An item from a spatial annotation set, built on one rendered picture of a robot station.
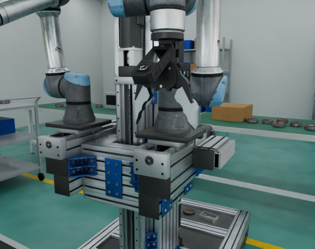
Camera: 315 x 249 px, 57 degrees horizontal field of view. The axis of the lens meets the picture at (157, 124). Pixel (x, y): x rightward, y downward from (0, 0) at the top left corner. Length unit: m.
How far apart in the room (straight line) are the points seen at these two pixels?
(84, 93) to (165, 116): 0.45
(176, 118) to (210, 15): 0.39
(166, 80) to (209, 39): 0.49
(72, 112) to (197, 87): 0.61
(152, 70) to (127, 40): 0.78
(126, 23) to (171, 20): 0.73
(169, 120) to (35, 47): 6.67
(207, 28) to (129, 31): 0.39
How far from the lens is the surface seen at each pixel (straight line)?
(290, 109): 6.90
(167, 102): 1.11
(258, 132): 2.77
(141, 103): 0.64
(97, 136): 1.46
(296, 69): 6.85
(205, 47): 1.07
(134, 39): 1.31
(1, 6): 1.24
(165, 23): 0.61
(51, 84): 1.49
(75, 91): 1.38
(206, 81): 1.06
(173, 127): 1.10
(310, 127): 2.93
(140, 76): 0.54
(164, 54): 0.59
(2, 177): 3.46
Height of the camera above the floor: 1.27
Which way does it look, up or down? 10 degrees down
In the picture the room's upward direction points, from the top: straight up
